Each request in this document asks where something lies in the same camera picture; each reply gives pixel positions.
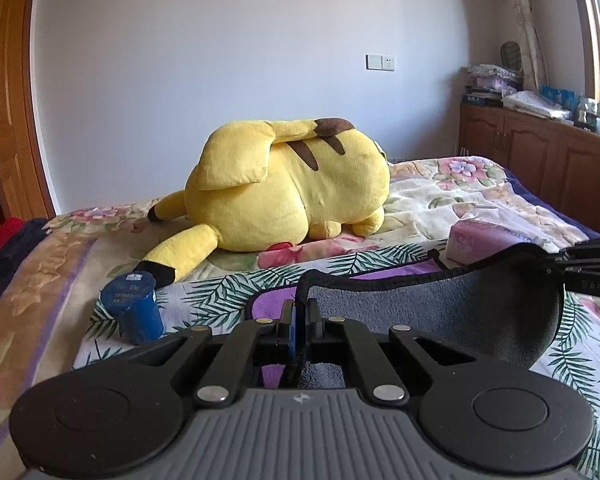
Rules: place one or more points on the red cloth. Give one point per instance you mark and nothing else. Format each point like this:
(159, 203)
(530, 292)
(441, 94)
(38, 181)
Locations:
(0, 242)

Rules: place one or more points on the light blue box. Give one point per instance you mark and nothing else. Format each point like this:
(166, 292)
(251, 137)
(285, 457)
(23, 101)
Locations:
(557, 96)

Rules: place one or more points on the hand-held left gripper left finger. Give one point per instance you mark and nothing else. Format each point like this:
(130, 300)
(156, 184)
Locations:
(289, 332)

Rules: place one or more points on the floral curtain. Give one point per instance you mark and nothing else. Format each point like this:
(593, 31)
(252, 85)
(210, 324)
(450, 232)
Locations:
(522, 20)

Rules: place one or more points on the white wall switch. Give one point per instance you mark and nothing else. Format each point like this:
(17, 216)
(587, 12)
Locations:
(380, 62)

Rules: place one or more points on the dark blue blanket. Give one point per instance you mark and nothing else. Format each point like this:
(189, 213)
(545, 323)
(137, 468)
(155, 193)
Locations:
(10, 270)

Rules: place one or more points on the wooden wardrobe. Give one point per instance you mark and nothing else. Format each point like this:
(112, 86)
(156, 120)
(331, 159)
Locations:
(10, 110)

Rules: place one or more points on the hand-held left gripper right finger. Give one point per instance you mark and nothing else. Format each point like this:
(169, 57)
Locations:
(311, 327)

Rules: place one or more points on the stack of folded clothes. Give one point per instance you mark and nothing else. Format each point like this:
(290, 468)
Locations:
(490, 82)

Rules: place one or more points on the yellow plush toy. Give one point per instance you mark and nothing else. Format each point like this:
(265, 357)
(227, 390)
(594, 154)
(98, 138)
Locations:
(290, 185)

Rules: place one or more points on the grey figurine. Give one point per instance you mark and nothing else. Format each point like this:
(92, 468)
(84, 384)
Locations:
(511, 56)

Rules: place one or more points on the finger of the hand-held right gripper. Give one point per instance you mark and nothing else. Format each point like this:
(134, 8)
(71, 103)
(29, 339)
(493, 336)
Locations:
(587, 267)
(592, 247)

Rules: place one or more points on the pink tissue pack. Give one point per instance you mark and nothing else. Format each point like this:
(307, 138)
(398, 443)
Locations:
(485, 240)

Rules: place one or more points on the white folded cloth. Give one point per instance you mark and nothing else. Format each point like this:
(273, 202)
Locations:
(535, 104)

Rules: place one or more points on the leaf print purple mat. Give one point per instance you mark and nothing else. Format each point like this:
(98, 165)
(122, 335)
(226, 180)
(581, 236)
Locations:
(220, 290)

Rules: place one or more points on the blue round container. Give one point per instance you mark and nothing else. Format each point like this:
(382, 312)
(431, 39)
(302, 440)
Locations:
(132, 310)

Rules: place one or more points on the grey towel with black edge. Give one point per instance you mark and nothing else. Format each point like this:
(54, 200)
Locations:
(430, 305)

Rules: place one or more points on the wooden cabinet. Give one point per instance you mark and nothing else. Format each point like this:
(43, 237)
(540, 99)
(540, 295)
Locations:
(530, 150)

